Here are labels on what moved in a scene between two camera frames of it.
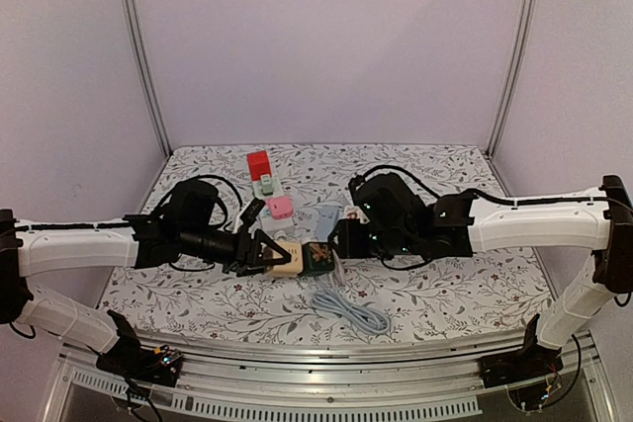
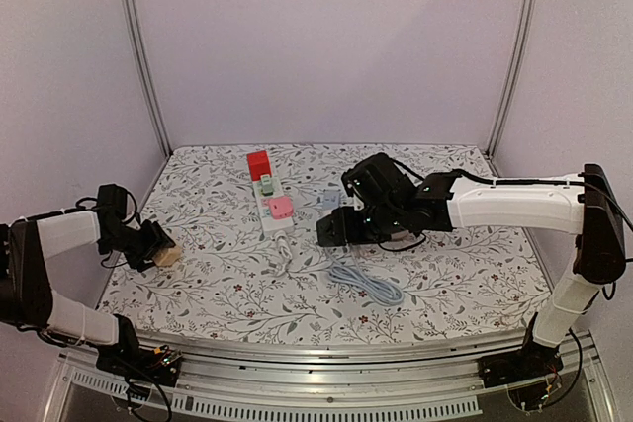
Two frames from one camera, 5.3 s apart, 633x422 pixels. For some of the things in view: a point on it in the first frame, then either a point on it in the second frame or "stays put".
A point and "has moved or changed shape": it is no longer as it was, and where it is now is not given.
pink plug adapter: (282, 208) stays put
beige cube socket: (295, 265) has moved or changed shape
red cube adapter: (258, 164) stays put
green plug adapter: (266, 183) stays put
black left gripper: (245, 254) -> (156, 238)
